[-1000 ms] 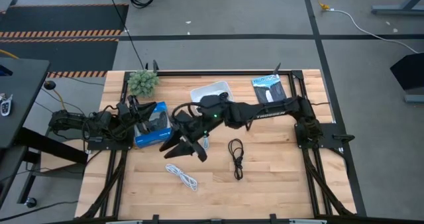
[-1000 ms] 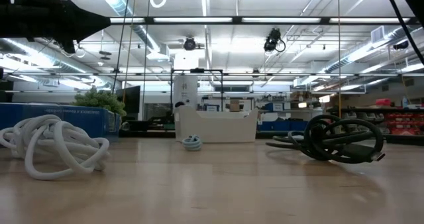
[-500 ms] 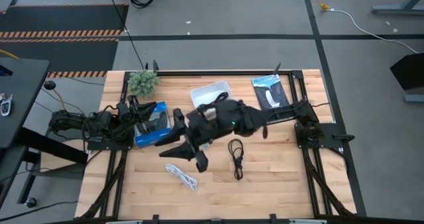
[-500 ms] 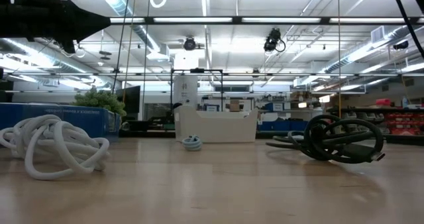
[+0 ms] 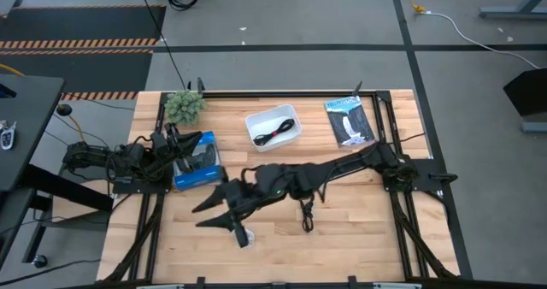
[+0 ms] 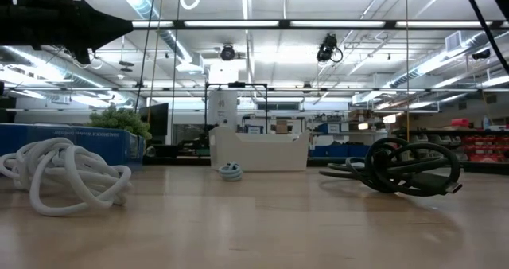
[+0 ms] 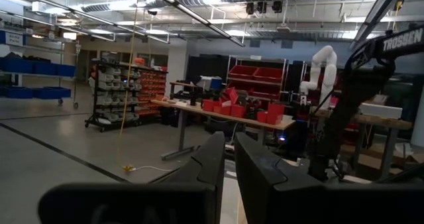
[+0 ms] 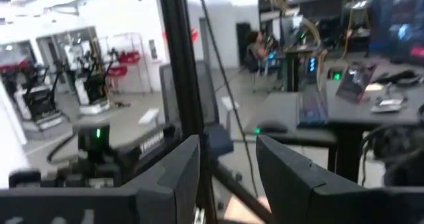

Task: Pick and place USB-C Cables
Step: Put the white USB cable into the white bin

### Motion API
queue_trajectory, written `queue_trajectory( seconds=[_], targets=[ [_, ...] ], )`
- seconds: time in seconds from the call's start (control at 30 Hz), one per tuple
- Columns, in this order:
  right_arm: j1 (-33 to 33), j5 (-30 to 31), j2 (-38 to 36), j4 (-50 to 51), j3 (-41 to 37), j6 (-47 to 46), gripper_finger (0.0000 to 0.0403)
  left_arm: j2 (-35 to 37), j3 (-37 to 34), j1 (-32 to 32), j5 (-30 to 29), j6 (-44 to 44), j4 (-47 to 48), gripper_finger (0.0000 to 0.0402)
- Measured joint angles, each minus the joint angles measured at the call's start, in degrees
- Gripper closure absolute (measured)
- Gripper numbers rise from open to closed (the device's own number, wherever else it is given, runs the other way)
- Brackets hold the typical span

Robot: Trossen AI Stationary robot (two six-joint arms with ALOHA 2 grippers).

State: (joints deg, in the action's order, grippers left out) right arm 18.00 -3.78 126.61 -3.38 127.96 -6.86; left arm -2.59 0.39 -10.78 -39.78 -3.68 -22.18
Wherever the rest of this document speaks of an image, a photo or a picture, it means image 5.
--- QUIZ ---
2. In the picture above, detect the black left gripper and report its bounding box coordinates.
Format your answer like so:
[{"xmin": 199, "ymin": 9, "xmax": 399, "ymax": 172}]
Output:
[{"xmin": 149, "ymin": 121, "xmax": 205, "ymax": 165}]

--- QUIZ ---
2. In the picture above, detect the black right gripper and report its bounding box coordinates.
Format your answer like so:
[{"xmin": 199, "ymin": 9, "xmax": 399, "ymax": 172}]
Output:
[{"xmin": 191, "ymin": 176, "xmax": 262, "ymax": 232}]

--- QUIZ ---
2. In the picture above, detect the black USB-C cable red tie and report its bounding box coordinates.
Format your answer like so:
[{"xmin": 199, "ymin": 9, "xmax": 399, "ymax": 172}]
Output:
[{"xmin": 252, "ymin": 117, "xmax": 297, "ymax": 148}]

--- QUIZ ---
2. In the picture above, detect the green artificial potted plant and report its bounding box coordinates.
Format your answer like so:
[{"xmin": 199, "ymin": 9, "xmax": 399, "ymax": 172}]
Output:
[{"xmin": 164, "ymin": 90, "xmax": 207, "ymax": 127}]

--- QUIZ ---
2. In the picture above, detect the blue game controller box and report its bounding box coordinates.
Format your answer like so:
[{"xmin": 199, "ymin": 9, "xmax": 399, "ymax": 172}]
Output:
[{"xmin": 173, "ymin": 129, "xmax": 226, "ymax": 192}]

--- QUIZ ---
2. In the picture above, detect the white plastic bin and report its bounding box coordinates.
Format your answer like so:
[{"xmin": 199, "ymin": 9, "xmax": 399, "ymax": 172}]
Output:
[{"xmin": 244, "ymin": 103, "xmax": 303, "ymax": 153}]

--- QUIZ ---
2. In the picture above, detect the black hazard striped mat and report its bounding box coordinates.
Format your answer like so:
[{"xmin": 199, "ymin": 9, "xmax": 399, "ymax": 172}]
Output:
[{"xmin": 0, "ymin": 4, "xmax": 168, "ymax": 102}]

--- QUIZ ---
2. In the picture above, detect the dark blue product package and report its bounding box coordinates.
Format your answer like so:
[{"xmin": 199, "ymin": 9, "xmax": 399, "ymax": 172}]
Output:
[{"xmin": 323, "ymin": 95, "xmax": 377, "ymax": 149}]

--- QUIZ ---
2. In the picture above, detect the black desk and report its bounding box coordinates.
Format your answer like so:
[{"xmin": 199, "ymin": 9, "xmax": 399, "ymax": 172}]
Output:
[{"xmin": 0, "ymin": 74, "xmax": 115, "ymax": 265}]

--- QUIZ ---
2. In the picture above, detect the white key fob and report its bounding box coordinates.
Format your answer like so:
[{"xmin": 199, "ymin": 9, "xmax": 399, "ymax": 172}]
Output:
[{"xmin": 0, "ymin": 121, "xmax": 18, "ymax": 151}]

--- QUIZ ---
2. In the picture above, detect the black angular cabinet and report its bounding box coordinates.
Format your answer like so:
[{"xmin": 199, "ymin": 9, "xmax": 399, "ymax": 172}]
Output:
[{"xmin": 503, "ymin": 67, "xmax": 547, "ymax": 134}]

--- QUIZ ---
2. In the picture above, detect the grey desk leg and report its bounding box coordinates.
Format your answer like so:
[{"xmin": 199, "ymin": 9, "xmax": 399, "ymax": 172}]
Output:
[{"xmin": 478, "ymin": 0, "xmax": 547, "ymax": 21}]

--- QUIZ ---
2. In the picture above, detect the black hanging cable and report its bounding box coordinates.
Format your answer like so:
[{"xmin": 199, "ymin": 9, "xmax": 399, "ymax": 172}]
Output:
[{"xmin": 135, "ymin": 0, "xmax": 192, "ymax": 91}]

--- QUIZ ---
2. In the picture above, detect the short yellow cable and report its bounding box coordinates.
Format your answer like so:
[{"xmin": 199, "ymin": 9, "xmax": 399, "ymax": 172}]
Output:
[{"xmin": 67, "ymin": 115, "xmax": 85, "ymax": 144}]

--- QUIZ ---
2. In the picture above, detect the black aluminium table frame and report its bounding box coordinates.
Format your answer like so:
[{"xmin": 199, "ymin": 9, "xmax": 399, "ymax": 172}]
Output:
[{"xmin": 101, "ymin": 89, "xmax": 462, "ymax": 289}]

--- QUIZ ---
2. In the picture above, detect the white floor cable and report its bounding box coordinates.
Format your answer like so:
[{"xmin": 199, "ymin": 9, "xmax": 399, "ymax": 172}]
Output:
[{"xmin": 424, "ymin": 9, "xmax": 543, "ymax": 71}]

